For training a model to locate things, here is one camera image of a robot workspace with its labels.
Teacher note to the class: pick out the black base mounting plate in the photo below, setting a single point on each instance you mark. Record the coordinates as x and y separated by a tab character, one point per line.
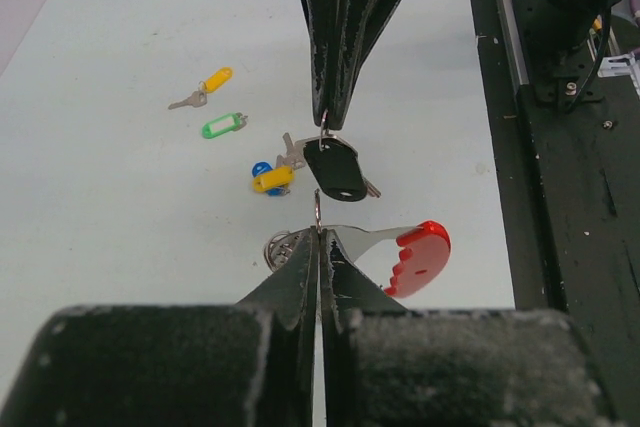
565	133

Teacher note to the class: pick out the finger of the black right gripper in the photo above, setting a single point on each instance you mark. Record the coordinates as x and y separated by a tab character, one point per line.
322	20
357	27

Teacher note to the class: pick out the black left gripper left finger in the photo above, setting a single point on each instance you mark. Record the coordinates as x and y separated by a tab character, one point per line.
250	363

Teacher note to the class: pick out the blue tag with key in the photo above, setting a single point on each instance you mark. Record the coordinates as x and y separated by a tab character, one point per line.
271	181

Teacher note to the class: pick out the green key tag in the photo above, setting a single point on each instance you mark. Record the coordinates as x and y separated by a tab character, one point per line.
230	122

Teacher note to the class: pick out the black tag with silver key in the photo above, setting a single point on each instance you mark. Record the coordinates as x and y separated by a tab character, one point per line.
335	165

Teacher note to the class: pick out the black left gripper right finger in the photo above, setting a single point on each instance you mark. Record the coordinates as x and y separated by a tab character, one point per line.
386	365

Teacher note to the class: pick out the red-handled metal keyring holder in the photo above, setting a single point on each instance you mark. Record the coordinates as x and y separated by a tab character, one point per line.
391	238

